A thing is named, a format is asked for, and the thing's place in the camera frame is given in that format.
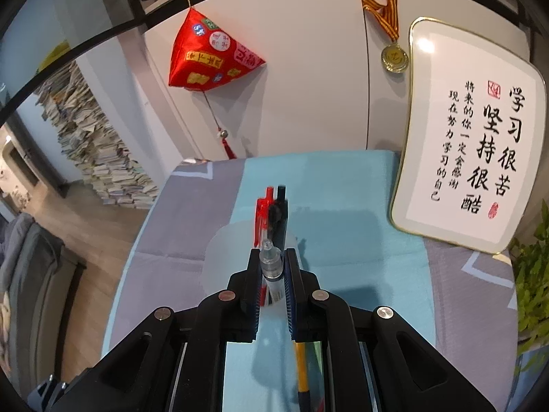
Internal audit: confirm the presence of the yellow black pen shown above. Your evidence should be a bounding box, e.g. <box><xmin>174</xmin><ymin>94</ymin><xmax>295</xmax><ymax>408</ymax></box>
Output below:
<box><xmin>293</xmin><ymin>341</ymin><xmax>314</xmax><ymax>412</ymax></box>

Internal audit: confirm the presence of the wide glass cabinet door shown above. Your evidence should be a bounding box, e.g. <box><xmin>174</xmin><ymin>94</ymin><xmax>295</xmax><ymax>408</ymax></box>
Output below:
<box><xmin>0</xmin><ymin>0</ymin><xmax>147</xmax><ymax>108</ymax></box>

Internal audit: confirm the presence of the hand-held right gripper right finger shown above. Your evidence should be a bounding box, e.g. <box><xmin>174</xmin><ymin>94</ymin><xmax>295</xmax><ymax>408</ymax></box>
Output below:
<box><xmin>284</xmin><ymin>247</ymin><xmax>498</xmax><ymax>412</ymax></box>

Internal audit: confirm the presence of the green leafy plant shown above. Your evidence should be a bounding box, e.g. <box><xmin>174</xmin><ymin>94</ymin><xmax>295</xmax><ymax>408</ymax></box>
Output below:
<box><xmin>508</xmin><ymin>199</ymin><xmax>549</xmax><ymax>357</ymax></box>

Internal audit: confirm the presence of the blue grey printed tablecloth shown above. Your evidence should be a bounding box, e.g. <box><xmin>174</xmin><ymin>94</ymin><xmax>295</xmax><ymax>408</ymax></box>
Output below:
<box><xmin>102</xmin><ymin>150</ymin><xmax>522</xmax><ymax>412</ymax></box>

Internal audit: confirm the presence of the translucent plastic cup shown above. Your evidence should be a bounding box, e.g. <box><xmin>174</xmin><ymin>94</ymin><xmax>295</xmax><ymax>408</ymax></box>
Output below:
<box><xmin>202</xmin><ymin>219</ymin><xmax>303</xmax><ymax>307</ymax></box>

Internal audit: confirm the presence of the yellow plush toy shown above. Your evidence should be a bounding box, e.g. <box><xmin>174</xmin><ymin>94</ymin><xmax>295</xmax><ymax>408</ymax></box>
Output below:
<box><xmin>38</xmin><ymin>41</ymin><xmax>71</xmax><ymax>71</ymax></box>

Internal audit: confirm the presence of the red pyramid hanging ornament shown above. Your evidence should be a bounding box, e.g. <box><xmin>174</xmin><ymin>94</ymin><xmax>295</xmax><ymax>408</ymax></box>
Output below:
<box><xmin>167</xmin><ymin>0</ymin><xmax>267</xmax><ymax>159</ymax></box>

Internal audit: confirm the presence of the framed calligraphy sign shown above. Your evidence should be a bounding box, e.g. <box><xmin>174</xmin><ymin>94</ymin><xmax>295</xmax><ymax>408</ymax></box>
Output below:
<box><xmin>389</xmin><ymin>17</ymin><xmax>549</xmax><ymax>255</ymax></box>

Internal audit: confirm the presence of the grey sofa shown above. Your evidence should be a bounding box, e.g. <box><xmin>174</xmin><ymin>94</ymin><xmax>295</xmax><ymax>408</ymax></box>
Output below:
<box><xmin>0</xmin><ymin>212</ymin><xmax>86</xmax><ymax>396</ymax></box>

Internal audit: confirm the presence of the red pen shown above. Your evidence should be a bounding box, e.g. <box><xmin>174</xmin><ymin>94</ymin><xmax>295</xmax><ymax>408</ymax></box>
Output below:
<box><xmin>256</xmin><ymin>186</ymin><xmax>275</xmax><ymax>307</ymax></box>

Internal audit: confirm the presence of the gold medal striped ribbon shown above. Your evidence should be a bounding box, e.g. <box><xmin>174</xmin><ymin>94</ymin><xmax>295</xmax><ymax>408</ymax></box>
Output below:
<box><xmin>359</xmin><ymin>0</ymin><xmax>410</xmax><ymax>73</ymax></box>

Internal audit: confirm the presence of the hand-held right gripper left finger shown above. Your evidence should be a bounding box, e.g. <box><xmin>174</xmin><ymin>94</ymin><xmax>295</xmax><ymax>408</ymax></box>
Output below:
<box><xmin>51</xmin><ymin>247</ymin><xmax>262</xmax><ymax>412</ymax></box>

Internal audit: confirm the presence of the tall pile of books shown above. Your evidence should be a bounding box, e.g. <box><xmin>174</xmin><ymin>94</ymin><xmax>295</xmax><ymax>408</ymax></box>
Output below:
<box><xmin>34</xmin><ymin>62</ymin><xmax>159</xmax><ymax>211</ymax></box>

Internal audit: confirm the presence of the clear grey pen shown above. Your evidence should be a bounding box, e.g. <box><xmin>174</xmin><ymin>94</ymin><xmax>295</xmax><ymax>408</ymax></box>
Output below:
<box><xmin>258</xmin><ymin>238</ymin><xmax>284</xmax><ymax>307</ymax></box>

